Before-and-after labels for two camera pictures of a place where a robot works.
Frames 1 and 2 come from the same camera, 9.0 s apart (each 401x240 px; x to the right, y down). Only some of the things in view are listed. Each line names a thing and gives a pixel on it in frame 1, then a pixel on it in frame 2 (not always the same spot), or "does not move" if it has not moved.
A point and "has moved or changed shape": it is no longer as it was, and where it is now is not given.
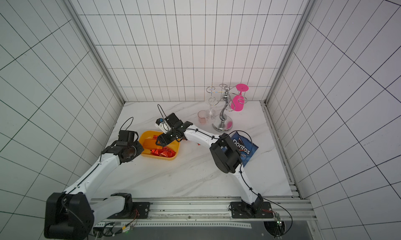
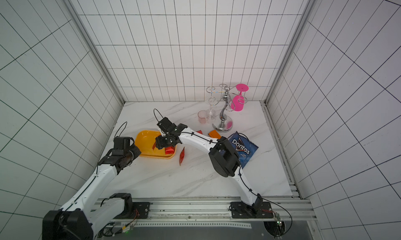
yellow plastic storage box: [146, 154] has moved or changed shape
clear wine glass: [211, 114] does not move
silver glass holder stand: [232, 95] does not move
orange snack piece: [150, 144] has moved or changed shape
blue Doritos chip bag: [244, 147] does not move
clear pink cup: [202, 115] does not move
